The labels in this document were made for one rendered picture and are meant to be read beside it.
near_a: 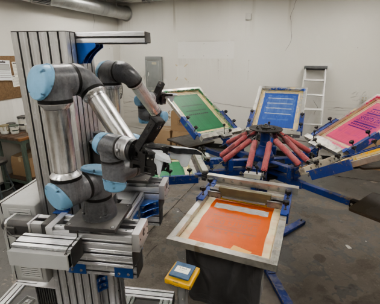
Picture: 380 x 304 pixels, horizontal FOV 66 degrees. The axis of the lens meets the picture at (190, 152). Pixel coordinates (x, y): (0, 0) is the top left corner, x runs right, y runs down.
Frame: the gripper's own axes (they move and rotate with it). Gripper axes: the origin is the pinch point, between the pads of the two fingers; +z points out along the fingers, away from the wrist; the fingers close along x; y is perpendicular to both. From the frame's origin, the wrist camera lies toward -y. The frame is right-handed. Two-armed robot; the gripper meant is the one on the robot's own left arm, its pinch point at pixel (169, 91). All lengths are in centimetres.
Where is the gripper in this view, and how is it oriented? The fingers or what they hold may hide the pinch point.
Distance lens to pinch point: 222.2
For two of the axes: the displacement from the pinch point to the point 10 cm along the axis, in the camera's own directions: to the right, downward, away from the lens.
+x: 8.4, 2.9, -4.5
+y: -1.2, 9.2, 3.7
